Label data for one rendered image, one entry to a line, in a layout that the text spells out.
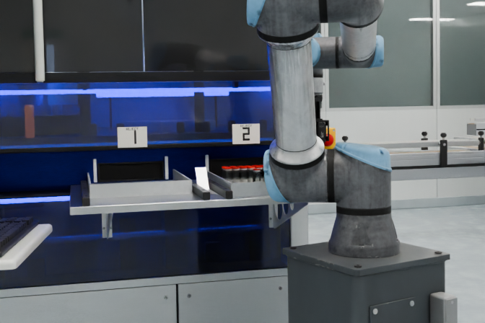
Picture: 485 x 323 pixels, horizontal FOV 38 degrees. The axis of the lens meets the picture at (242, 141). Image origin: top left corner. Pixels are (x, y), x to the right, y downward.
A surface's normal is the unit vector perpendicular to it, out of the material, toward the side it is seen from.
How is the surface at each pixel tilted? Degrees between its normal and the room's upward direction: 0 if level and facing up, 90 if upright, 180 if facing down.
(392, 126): 90
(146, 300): 90
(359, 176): 90
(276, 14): 124
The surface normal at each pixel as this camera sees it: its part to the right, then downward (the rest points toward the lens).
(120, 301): 0.23, 0.05
